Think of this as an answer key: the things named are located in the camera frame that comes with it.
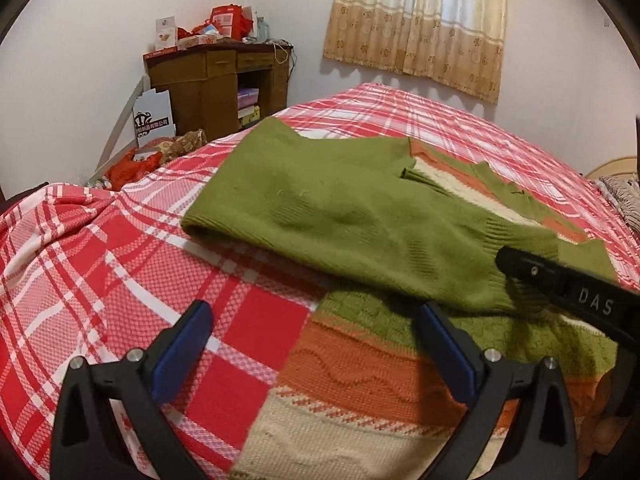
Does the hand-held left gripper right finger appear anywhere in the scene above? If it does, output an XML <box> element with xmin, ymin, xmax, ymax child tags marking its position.
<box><xmin>419</xmin><ymin>302</ymin><xmax>576</xmax><ymax>480</ymax></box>

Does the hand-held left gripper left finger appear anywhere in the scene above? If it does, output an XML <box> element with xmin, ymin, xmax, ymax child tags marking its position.
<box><xmin>50</xmin><ymin>300</ymin><xmax>216</xmax><ymax>480</ymax></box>

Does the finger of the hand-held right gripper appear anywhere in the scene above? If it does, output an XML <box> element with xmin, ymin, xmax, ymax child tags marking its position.
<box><xmin>495</xmin><ymin>245</ymin><xmax>640</xmax><ymax>333</ymax></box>

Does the green orange cream knit sweater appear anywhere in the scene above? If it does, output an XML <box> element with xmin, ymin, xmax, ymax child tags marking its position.
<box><xmin>181</xmin><ymin>116</ymin><xmax>621</xmax><ymax>480</ymax></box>

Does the red white plaid blanket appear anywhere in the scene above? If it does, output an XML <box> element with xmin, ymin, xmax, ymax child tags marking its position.
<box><xmin>0</xmin><ymin>82</ymin><xmax>640</xmax><ymax>480</ymax></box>

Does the light wooden headboard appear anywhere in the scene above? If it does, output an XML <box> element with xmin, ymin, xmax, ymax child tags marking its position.
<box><xmin>585</xmin><ymin>156</ymin><xmax>640</xmax><ymax>181</ymax></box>

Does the red plastic bag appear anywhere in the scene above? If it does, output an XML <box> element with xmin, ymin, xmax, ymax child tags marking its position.
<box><xmin>106</xmin><ymin>152</ymin><xmax>163</xmax><ymax>191</ymax></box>

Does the brown patterned bag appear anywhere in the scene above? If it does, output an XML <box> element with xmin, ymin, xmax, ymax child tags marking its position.
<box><xmin>160</xmin><ymin>129</ymin><xmax>208</xmax><ymax>165</ymax></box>

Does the white printed cardboard box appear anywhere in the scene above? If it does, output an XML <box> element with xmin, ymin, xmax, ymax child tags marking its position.
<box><xmin>132</xmin><ymin>87</ymin><xmax>176</xmax><ymax>148</ymax></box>

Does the brown wooden desk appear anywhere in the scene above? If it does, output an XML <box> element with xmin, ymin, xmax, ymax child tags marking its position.
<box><xmin>144</xmin><ymin>42</ymin><xmax>293</xmax><ymax>137</ymax></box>

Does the beige patterned curtain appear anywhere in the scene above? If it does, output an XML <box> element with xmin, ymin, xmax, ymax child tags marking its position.
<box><xmin>322</xmin><ymin>0</ymin><xmax>508</xmax><ymax>106</ymax></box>

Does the white red small box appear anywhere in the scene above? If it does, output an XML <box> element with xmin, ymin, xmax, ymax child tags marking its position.
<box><xmin>177</xmin><ymin>33</ymin><xmax>219</xmax><ymax>51</ymax></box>

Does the white picture box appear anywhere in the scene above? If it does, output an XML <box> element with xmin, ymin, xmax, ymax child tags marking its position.
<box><xmin>154</xmin><ymin>16</ymin><xmax>178</xmax><ymax>51</ymax></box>

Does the dark bed frame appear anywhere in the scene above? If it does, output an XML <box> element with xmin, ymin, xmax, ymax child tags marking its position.
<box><xmin>0</xmin><ymin>184</ymin><xmax>47</xmax><ymax>213</ymax></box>

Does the white metal frame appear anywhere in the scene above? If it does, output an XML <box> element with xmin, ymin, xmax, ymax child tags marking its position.
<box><xmin>87</xmin><ymin>75</ymin><xmax>151</xmax><ymax>183</ymax></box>

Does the thin cable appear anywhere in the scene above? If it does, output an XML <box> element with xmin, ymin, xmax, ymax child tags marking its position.
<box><xmin>272</xmin><ymin>39</ymin><xmax>296</xmax><ymax>68</ymax></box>

